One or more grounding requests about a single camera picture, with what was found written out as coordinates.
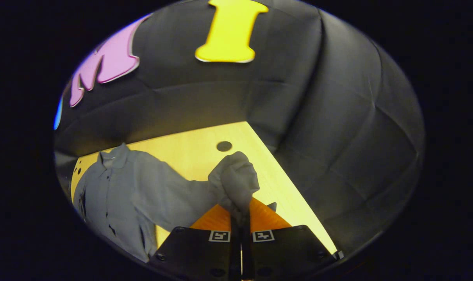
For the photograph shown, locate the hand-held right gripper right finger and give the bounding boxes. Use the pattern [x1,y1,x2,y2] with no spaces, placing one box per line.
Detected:
[241,197,337,281]

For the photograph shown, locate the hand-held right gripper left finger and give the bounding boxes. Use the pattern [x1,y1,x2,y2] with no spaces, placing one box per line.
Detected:
[148,203,241,281]

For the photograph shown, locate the grey button shirt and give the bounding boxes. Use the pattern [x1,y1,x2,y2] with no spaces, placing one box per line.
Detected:
[72,142,278,263]

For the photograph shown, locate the black backdrop cloth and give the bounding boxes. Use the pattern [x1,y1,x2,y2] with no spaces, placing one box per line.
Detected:
[53,0,425,258]

